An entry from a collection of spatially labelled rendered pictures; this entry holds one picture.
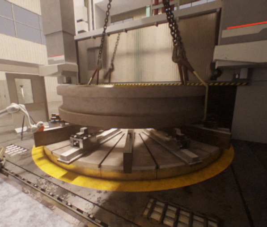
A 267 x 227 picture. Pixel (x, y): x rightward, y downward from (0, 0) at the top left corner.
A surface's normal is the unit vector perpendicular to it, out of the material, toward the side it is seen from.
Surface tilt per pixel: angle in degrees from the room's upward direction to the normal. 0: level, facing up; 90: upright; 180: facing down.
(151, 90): 90
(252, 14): 90
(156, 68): 90
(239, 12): 90
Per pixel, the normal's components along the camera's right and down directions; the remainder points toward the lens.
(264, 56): -0.45, 0.17
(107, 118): -0.20, 0.18
